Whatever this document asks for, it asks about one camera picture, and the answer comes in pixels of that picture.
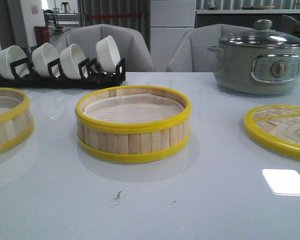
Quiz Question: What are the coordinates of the black bowl rack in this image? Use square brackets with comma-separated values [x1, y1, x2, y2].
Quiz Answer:
[0, 57, 126, 90]

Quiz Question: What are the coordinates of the woven bamboo steamer lid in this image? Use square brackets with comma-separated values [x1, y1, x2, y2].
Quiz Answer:
[243, 105, 300, 160]

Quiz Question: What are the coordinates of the white bowl right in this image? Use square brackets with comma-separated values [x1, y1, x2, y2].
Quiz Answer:
[95, 35, 121, 73]

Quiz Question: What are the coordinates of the grey chair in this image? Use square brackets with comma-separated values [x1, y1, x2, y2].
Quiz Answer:
[166, 24, 250, 73]
[53, 24, 156, 72]

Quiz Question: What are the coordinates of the left grey chair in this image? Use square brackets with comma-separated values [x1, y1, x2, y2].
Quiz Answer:
[53, 24, 156, 72]

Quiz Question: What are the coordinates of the white steamer liner cloth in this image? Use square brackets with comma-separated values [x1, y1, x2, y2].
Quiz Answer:
[83, 93, 184, 124]

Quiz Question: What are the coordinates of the white bowl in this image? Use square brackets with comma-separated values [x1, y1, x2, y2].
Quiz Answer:
[0, 45, 27, 80]
[32, 42, 60, 78]
[59, 43, 86, 80]
[95, 35, 121, 73]

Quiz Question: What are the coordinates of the white bowl far left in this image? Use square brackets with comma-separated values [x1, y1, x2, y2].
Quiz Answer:
[0, 45, 27, 80]

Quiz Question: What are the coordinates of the white cabinet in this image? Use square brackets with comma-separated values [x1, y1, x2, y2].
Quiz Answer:
[150, 0, 196, 72]

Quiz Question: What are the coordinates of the red cylinder container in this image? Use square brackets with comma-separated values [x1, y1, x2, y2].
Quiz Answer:
[34, 25, 51, 47]

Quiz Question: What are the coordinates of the glass pot lid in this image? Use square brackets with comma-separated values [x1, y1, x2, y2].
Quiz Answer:
[219, 19, 300, 48]

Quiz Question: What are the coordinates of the green electric cooking pot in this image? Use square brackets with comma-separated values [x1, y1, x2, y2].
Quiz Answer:
[207, 43, 300, 95]

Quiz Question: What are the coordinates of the bamboo steamer basket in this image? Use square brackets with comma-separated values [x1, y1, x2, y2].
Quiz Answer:
[0, 87, 34, 154]
[75, 85, 191, 164]

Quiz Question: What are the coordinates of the right grey chair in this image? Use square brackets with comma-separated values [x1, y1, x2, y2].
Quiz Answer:
[166, 24, 250, 73]

